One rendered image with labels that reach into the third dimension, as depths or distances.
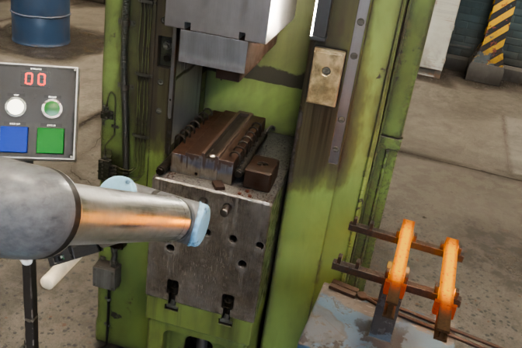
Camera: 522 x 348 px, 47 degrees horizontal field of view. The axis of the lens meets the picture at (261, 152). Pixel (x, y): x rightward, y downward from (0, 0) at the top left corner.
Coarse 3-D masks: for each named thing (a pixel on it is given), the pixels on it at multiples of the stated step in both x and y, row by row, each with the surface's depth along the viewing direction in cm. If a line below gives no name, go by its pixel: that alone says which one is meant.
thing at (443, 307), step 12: (456, 240) 162; (444, 252) 156; (456, 252) 156; (444, 264) 150; (456, 264) 151; (444, 276) 146; (444, 288) 141; (444, 300) 137; (432, 312) 136; (444, 312) 132; (444, 324) 128; (444, 336) 128
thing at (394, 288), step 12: (408, 228) 165; (408, 240) 159; (396, 252) 152; (408, 252) 153; (396, 264) 148; (396, 276) 143; (384, 288) 140; (396, 288) 137; (396, 300) 133; (384, 312) 134
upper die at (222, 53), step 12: (180, 36) 169; (192, 36) 168; (204, 36) 167; (216, 36) 166; (276, 36) 203; (180, 48) 170; (192, 48) 170; (204, 48) 169; (216, 48) 168; (228, 48) 167; (240, 48) 166; (252, 48) 172; (264, 48) 188; (180, 60) 172; (192, 60) 171; (204, 60) 170; (216, 60) 169; (228, 60) 168; (240, 60) 167; (252, 60) 175; (240, 72) 169
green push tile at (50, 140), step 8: (40, 128) 173; (48, 128) 174; (56, 128) 174; (40, 136) 173; (48, 136) 173; (56, 136) 174; (40, 144) 173; (48, 144) 173; (56, 144) 174; (40, 152) 173; (48, 152) 173; (56, 152) 173
